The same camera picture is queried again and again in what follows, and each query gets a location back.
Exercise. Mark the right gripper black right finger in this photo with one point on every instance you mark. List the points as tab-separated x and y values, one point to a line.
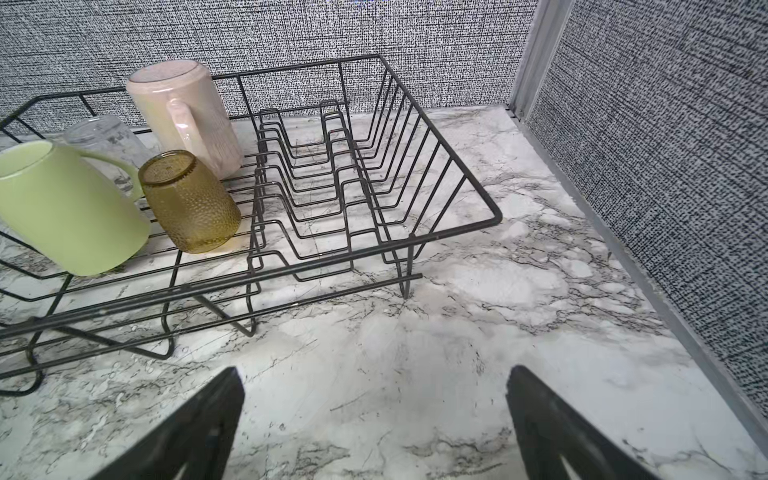
555	439

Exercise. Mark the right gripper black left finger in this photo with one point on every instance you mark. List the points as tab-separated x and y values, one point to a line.
192	443

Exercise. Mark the amber glass cup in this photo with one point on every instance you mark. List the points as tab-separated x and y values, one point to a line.
189	202

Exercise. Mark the light green mug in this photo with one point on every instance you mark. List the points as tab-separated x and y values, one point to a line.
76	207

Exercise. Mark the black wire dish rack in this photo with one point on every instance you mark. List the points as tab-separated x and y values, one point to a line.
345	181

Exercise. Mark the clear glass tumbler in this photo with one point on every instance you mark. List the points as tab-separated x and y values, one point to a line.
108	135

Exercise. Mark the pink iridescent mug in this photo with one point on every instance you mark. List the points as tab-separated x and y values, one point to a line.
180	103

